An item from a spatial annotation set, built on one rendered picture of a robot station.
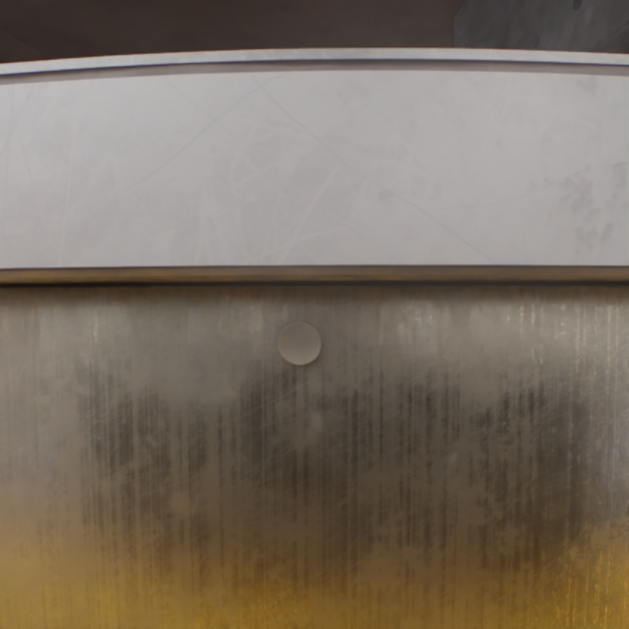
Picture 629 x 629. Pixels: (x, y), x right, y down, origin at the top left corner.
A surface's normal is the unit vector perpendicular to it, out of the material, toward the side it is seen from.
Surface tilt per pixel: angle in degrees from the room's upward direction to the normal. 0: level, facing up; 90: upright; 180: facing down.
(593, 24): 90
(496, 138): 90
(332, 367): 90
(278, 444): 90
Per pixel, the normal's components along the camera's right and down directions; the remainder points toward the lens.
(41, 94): -0.05, 0.02
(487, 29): -0.99, 0.00
